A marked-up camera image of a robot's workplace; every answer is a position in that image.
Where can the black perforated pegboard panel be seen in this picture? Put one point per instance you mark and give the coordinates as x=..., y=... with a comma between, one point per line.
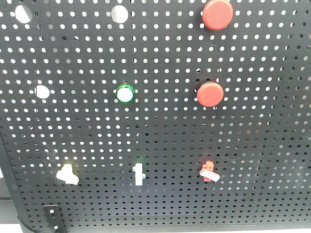
x=61, y=62

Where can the green indicator button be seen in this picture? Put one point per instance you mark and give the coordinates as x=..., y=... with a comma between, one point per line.
x=125, y=93

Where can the lower red push button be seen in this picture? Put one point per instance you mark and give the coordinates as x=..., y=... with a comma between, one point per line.
x=210, y=94

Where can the red push button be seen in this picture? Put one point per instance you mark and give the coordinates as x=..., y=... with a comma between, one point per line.
x=217, y=14
x=210, y=94

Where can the upper red push button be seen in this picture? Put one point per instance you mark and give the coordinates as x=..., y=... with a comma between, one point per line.
x=217, y=14

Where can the green rotary switch lower middle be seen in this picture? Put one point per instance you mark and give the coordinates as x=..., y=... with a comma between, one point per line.
x=139, y=175

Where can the red rotary switch lower right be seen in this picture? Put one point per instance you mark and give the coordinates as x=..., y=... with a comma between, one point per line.
x=207, y=172

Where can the yellow rotary switch lower left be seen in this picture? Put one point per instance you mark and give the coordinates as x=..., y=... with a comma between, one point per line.
x=66, y=174

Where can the left black clamp bracket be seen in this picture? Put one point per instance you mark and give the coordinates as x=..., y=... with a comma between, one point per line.
x=54, y=218

